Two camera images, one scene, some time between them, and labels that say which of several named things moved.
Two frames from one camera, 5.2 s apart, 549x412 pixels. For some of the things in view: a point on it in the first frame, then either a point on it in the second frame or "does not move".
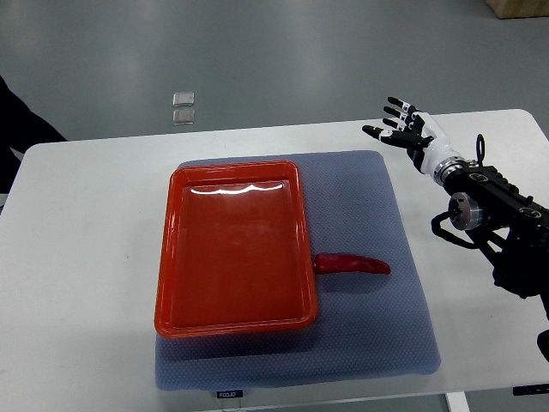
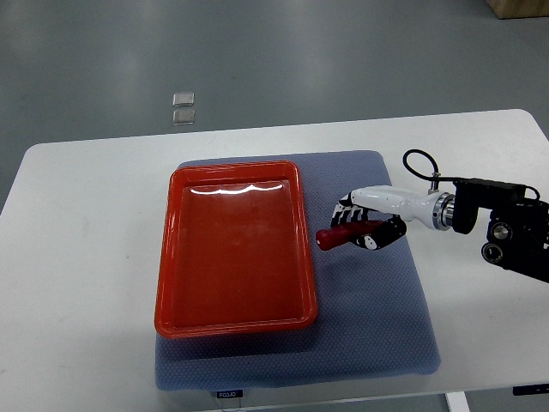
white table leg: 458,402 does not move
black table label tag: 230,394 does not move
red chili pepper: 329,263 to 328,238
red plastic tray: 232,251 does not move
